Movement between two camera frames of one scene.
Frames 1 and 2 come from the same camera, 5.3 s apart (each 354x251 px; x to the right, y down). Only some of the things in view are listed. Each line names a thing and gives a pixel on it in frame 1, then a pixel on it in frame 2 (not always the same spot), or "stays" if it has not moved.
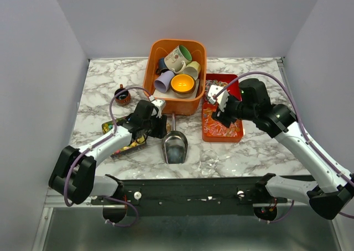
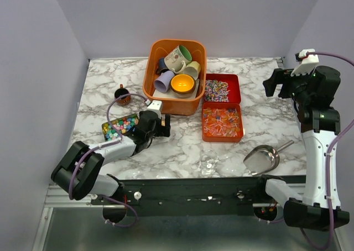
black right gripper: [219, 116] -> [281, 76]
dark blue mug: [161, 67] stays
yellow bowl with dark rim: [182, 85] stays
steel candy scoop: [175, 144] -> [264, 158]
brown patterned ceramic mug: [124, 98] stays
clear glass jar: [208, 161] stays
